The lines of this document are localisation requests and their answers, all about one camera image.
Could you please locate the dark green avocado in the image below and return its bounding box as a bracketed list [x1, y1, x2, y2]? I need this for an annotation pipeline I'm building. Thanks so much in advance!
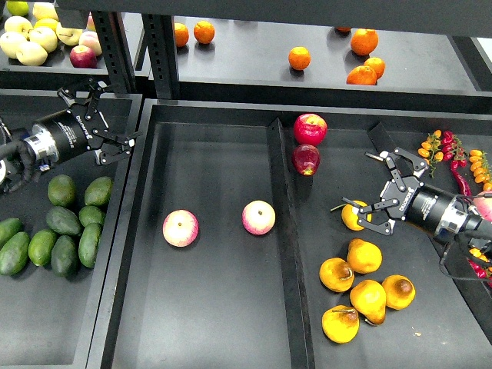
[51, 235, 79, 277]

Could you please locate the orange tomato string right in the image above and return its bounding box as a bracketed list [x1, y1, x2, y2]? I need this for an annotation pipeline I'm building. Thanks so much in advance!
[467, 148, 492, 192]

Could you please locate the bright red apple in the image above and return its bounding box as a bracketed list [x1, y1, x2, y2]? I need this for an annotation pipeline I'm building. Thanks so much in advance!
[294, 113, 328, 146]

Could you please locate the black tray divider right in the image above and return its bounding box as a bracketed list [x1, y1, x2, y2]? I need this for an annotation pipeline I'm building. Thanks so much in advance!
[368, 123, 491, 340]

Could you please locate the pink apple left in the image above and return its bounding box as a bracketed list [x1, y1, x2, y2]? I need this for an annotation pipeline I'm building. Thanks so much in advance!
[162, 209, 199, 248]

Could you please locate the dark red apple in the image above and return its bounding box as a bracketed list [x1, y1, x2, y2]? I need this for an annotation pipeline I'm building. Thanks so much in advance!
[291, 144, 321, 177]

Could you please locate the mixed cherry tomatoes lower right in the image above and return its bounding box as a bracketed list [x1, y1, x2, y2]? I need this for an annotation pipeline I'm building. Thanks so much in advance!
[468, 248, 491, 287]

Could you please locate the red chili pepper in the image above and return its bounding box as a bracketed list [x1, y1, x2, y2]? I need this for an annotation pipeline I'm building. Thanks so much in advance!
[450, 160, 472, 197]

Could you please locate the pale yellow apple upper left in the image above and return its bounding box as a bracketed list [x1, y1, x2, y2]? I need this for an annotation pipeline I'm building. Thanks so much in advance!
[4, 15, 33, 36]

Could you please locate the orange small right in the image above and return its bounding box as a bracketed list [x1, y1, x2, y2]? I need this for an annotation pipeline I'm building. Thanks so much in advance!
[364, 57, 386, 80]

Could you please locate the yellow pear right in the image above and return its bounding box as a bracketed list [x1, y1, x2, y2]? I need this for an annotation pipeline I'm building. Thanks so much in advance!
[382, 274, 416, 311]

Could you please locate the green avocado upper right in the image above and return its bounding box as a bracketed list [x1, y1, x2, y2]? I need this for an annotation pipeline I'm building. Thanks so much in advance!
[84, 176, 113, 207]

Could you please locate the orange front right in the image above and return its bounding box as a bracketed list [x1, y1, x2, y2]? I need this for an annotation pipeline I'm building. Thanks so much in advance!
[346, 65, 377, 85]

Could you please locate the yellow pear middle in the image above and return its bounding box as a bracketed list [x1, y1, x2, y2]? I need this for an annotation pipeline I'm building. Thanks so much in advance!
[347, 238, 383, 274]

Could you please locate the round green avocado top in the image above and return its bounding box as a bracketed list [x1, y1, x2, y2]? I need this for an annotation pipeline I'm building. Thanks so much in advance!
[48, 175, 76, 208]

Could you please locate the pale yellow apple front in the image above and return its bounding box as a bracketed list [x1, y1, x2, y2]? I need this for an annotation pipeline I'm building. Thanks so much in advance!
[16, 42, 48, 66]

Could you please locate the orange cherry tomato bunch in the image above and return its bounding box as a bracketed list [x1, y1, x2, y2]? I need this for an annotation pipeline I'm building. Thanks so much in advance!
[417, 130, 444, 178]

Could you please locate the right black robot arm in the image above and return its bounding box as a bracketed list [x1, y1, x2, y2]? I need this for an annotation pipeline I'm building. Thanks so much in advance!
[342, 148, 491, 269]

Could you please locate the black shelf post left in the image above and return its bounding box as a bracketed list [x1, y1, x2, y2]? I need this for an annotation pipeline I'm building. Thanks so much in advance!
[91, 11, 137, 94]

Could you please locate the black shelf post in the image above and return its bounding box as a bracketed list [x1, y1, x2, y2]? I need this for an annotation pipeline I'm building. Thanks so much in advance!
[142, 14, 181, 100]
[91, 11, 137, 94]

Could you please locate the yellow pear curled stem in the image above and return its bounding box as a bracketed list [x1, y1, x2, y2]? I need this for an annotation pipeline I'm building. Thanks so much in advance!
[319, 258, 354, 293]

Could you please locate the pale yellow apple middle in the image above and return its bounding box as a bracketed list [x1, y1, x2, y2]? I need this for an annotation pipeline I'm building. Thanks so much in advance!
[28, 26, 58, 53]

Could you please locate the pink peach right edge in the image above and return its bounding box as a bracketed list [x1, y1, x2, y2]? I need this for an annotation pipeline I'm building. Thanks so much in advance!
[473, 190, 492, 221]

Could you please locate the pink peach on shelf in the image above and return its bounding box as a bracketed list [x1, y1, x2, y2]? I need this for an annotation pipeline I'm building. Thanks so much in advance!
[78, 31, 102, 57]

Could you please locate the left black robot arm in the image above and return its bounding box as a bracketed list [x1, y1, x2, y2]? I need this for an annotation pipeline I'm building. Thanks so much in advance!
[1, 77, 142, 193]

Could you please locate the red cherry tomato bunch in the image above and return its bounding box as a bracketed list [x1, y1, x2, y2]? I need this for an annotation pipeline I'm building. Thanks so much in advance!
[441, 131, 467, 169]

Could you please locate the black shelf post right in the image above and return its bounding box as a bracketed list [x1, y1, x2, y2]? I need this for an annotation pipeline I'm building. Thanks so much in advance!
[142, 14, 181, 100]

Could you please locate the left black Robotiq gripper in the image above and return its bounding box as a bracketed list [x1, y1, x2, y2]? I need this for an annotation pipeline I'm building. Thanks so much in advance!
[32, 78, 143, 165]

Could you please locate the dark avocado centre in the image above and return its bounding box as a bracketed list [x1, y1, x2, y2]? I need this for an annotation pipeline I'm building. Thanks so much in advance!
[45, 206, 82, 236]

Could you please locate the yellow pear bottom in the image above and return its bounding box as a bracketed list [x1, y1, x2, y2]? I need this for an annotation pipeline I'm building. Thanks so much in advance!
[350, 279, 387, 325]

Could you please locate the pale yellow apple with stem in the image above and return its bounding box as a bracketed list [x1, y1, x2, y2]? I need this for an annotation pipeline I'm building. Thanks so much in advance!
[55, 22, 84, 46]

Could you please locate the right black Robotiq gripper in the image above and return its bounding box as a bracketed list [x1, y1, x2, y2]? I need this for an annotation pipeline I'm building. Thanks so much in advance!
[342, 148, 461, 235]

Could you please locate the pale yellow apple top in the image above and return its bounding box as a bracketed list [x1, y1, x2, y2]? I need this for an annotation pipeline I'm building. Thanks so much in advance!
[32, 2, 59, 22]

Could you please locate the yellow pear with brown top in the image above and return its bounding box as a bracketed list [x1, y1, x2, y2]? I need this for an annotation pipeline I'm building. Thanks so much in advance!
[321, 305, 360, 344]

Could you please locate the green avocado lower right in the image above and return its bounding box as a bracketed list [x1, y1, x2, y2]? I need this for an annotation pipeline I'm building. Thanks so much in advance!
[78, 223, 102, 268]

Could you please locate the green avocado middle right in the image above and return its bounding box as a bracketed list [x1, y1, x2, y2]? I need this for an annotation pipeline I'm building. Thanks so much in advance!
[78, 205, 105, 228]

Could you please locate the red apple on shelf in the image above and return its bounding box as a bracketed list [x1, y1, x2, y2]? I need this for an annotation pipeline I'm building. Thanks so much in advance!
[69, 45, 98, 69]

